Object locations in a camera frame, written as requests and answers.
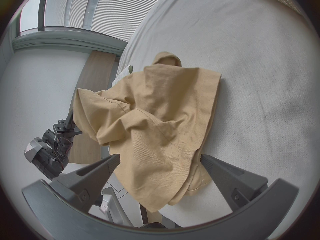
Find grey-green curtain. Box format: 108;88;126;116
11;30;129;57

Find tan shorts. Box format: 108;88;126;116
72;51;222;213

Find bed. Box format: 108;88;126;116
67;0;320;231

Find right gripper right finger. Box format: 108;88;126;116
200;154;269;213

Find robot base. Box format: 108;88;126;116
89;186;133;227

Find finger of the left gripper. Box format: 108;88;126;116
65;108;76;129

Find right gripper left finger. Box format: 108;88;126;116
51;153;121;213

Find window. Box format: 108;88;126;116
15;0;163;42

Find white garment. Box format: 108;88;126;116
112;64;133;85

